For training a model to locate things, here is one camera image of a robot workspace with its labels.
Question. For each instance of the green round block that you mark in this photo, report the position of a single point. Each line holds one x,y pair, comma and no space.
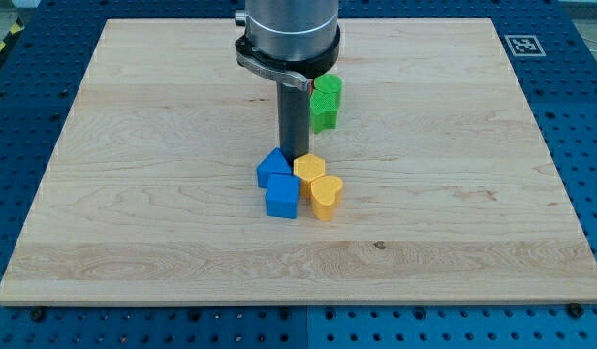
329,84

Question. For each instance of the yellow heart block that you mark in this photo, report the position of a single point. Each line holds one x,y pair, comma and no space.
325,196

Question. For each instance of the blue square block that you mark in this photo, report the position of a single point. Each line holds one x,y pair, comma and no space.
282,196

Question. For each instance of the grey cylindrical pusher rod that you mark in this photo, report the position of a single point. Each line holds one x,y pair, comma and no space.
293,119

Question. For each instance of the blue triangular block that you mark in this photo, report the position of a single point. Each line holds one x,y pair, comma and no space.
273,164

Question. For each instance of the green star block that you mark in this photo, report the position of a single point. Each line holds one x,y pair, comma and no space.
323,111

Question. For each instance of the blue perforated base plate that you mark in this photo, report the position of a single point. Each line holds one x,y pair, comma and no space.
37,86

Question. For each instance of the wooden board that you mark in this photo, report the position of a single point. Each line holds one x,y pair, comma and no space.
435,187

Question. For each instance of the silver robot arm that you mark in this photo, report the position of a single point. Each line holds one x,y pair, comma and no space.
290,42

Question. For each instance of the yellow hexagon block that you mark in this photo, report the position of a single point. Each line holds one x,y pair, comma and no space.
308,168

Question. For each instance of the fiducial marker tag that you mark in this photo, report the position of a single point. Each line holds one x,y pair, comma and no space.
524,45

